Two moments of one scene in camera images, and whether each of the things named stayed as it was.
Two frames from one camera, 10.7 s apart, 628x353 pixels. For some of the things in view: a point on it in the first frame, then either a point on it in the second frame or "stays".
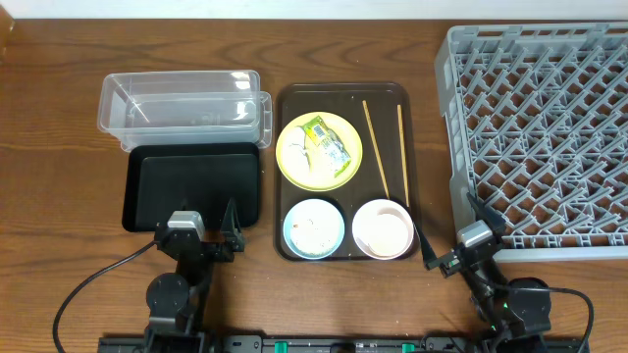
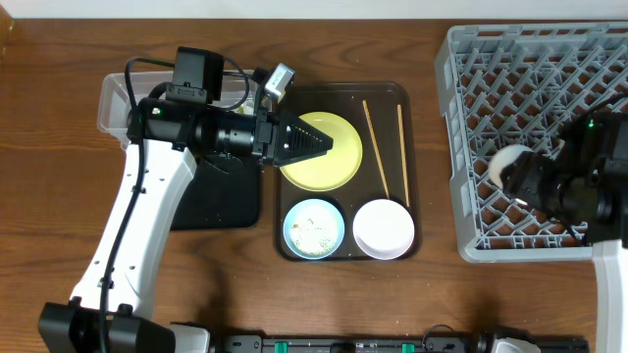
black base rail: [340, 343] stays
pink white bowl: [383, 228] stays
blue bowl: [313, 228] stays
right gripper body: [452, 266] → [541, 183]
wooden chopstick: [377, 149] stays
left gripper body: [205, 246] → [266, 139]
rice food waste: [314, 233] stays
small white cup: [386, 234] → [499, 158]
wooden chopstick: [403, 155] stays
